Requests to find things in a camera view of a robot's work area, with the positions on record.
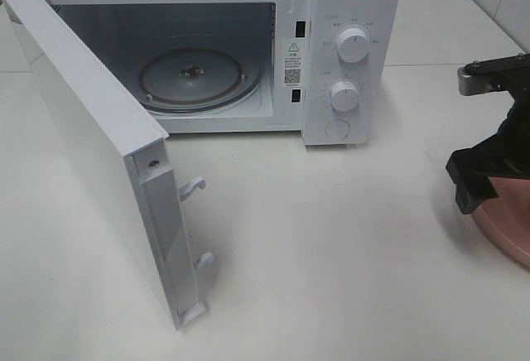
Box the round white door button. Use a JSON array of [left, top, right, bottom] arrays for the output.
[[325, 119, 350, 140]]

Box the upper white power knob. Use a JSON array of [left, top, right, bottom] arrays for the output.
[[336, 26, 371, 63]]

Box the lower white timer knob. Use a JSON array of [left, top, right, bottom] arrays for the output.
[[330, 81, 360, 112]]

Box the glass microwave turntable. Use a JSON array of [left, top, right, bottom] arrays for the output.
[[138, 47, 263, 113]]

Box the white warning label sticker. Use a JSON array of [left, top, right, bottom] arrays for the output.
[[282, 38, 304, 87]]

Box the white microwave door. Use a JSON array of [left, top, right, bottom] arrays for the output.
[[2, 0, 214, 328]]

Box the white microwave oven body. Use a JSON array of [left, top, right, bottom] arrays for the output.
[[46, 0, 398, 146]]

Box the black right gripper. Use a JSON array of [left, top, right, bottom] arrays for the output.
[[446, 53, 529, 214]]

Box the pink round plate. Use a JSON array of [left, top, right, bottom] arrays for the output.
[[471, 177, 529, 270]]

